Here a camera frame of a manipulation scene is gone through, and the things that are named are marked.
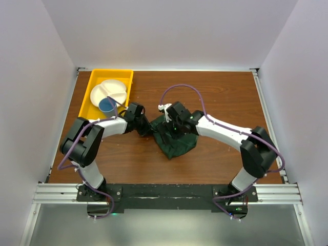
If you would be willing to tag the white divided plate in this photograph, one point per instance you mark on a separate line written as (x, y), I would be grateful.
(110, 87)

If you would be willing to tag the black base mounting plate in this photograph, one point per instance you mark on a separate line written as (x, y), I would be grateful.
(121, 197)

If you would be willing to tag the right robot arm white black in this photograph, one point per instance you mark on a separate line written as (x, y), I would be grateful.
(255, 146)

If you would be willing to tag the aluminium table frame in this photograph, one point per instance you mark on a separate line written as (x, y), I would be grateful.
(54, 219)

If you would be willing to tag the dark green cloth napkin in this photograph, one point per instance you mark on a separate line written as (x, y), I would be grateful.
(171, 147)

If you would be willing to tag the yellow plastic bin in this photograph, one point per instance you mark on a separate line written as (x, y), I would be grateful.
(88, 110)

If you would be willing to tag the blue plastic cup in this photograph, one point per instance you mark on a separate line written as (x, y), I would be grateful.
(108, 107)

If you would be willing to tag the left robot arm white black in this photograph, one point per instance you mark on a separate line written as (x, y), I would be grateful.
(81, 144)

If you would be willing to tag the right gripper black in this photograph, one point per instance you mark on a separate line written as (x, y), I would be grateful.
(173, 136)

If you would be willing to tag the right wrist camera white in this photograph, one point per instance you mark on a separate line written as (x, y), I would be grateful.
(164, 109)

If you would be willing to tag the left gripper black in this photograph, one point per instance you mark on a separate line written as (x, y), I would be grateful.
(148, 129)

